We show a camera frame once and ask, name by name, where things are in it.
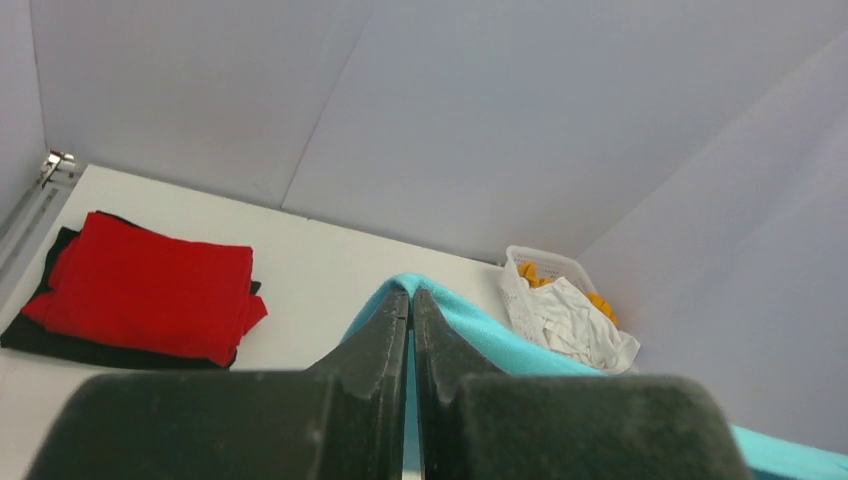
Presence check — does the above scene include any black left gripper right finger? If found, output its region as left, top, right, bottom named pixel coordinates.
left=413, top=289, right=751, bottom=479

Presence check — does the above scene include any orange t-shirt in basket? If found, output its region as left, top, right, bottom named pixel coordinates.
left=517, top=262, right=619, bottom=326

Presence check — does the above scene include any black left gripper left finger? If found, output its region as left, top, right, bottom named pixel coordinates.
left=28, top=289, right=409, bottom=479

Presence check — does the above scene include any turquoise polo shirt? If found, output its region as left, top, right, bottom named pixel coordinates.
left=342, top=273, right=847, bottom=479

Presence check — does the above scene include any folded red t-shirt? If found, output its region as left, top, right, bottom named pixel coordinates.
left=21, top=211, right=269, bottom=368

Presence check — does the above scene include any crumpled white t-shirt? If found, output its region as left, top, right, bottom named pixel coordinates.
left=528, top=277, right=641, bottom=375

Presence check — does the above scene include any white plastic laundry basket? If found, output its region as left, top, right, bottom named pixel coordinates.
left=499, top=246, right=598, bottom=357

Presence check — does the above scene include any aluminium frame rail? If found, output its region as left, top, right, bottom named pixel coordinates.
left=1, top=150, right=85, bottom=280

